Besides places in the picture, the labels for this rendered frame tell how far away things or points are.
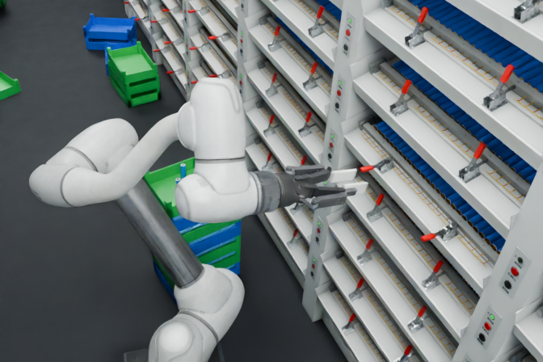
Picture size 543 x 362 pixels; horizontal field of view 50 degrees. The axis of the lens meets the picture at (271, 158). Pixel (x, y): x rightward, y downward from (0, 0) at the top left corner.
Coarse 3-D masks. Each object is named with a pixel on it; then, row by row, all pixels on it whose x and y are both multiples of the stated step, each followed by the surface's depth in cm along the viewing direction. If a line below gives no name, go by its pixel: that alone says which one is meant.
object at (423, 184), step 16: (368, 128) 165; (384, 144) 160; (400, 160) 155; (416, 176) 150; (416, 192) 148; (432, 192) 145; (448, 208) 141; (464, 224) 137; (480, 240) 134; (496, 256) 130
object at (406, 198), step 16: (368, 112) 168; (352, 128) 169; (352, 144) 166; (368, 144) 165; (368, 160) 161; (384, 176) 156; (400, 176) 154; (400, 192) 151; (416, 208) 146; (432, 208) 145; (416, 224) 148; (432, 224) 142; (448, 224) 141; (432, 240) 143; (448, 240) 138; (464, 240) 137; (448, 256) 138; (464, 256) 134; (480, 256) 134; (464, 272) 134; (480, 272) 131; (480, 288) 129
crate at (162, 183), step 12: (168, 168) 215; (180, 168) 218; (192, 168) 222; (144, 180) 210; (156, 180) 215; (168, 180) 216; (156, 192) 203; (168, 192) 211; (168, 204) 197; (168, 216) 200
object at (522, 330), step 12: (540, 300) 119; (516, 312) 118; (528, 312) 121; (540, 312) 119; (516, 324) 121; (528, 324) 121; (540, 324) 120; (516, 336) 124; (528, 336) 119; (540, 336) 119; (528, 348) 121; (540, 348) 117; (540, 360) 119
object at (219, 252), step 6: (234, 240) 232; (240, 240) 232; (222, 246) 228; (228, 246) 230; (234, 246) 232; (240, 246) 234; (210, 252) 225; (216, 252) 227; (222, 252) 230; (228, 252) 232; (198, 258) 223; (204, 258) 225; (210, 258) 227; (216, 258) 229
